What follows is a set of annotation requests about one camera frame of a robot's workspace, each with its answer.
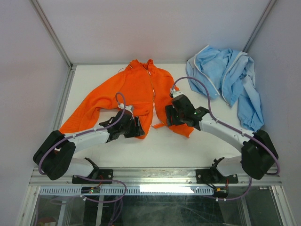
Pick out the orange zip jacket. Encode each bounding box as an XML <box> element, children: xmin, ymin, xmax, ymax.
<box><xmin>58</xmin><ymin>58</ymin><xmax>195</xmax><ymax>141</ymax></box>

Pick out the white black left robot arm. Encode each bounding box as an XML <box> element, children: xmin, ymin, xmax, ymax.
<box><xmin>33</xmin><ymin>110</ymin><xmax>145</xmax><ymax>183</ymax></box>

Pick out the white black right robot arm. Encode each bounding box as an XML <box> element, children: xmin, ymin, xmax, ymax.
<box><xmin>165</xmin><ymin>94</ymin><xmax>278</xmax><ymax>182</ymax></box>

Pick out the light blue zip jacket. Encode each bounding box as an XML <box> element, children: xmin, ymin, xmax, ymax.
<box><xmin>186</xmin><ymin>46</ymin><xmax>264</xmax><ymax>131</ymax></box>

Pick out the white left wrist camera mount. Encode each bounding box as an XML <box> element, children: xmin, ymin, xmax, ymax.
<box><xmin>118</xmin><ymin>103</ymin><xmax>134</xmax><ymax>118</ymax></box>

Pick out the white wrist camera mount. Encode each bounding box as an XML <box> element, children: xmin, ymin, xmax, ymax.
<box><xmin>118</xmin><ymin>103</ymin><xmax>134</xmax><ymax>118</ymax></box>
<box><xmin>170</xmin><ymin>89</ymin><xmax>183</xmax><ymax>98</ymax></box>

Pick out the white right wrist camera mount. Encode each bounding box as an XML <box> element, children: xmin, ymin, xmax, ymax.
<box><xmin>170</xmin><ymin>89</ymin><xmax>183</xmax><ymax>98</ymax></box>

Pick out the aluminium front rail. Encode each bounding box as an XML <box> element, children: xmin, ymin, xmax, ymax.
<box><xmin>29</xmin><ymin>167</ymin><xmax>283</xmax><ymax>187</ymax></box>

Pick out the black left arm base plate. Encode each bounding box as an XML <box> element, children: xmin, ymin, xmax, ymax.
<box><xmin>71</xmin><ymin>169</ymin><xmax>113</xmax><ymax>185</ymax></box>

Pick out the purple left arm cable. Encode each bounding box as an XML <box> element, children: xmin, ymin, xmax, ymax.
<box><xmin>37</xmin><ymin>92</ymin><xmax>129</xmax><ymax>203</ymax></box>

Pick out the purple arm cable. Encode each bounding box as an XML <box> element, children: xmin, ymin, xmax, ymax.
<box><xmin>170</xmin><ymin>76</ymin><xmax>282</xmax><ymax>202</ymax></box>
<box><xmin>37</xmin><ymin>92</ymin><xmax>129</xmax><ymax>203</ymax></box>

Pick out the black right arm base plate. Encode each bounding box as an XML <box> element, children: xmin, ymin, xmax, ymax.
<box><xmin>195</xmin><ymin>169</ymin><xmax>238</xmax><ymax>184</ymax></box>

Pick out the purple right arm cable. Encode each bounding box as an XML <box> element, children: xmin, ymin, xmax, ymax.
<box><xmin>170</xmin><ymin>76</ymin><xmax>282</xmax><ymax>202</ymax></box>

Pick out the white slotted cable duct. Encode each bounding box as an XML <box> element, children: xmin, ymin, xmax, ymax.
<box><xmin>39</xmin><ymin>185</ymin><xmax>214</xmax><ymax>196</ymax></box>

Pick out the left aluminium corner post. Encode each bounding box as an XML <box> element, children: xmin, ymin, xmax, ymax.
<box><xmin>29</xmin><ymin>0</ymin><xmax>73</xmax><ymax>69</ymax></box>

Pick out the aluminium corner post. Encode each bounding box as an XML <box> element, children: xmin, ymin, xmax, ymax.
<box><xmin>243</xmin><ymin>0</ymin><xmax>278</xmax><ymax>53</ymax></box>
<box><xmin>29</xmin><ymin>0</ymin><xmax>73</xmax><ymax>69</ymax></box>

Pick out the right aluminium corner post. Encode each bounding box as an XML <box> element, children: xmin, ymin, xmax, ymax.
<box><xmin>243</xmin><ymin>0</ymin><xmax>278</xmax><ymax>53</ymax></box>

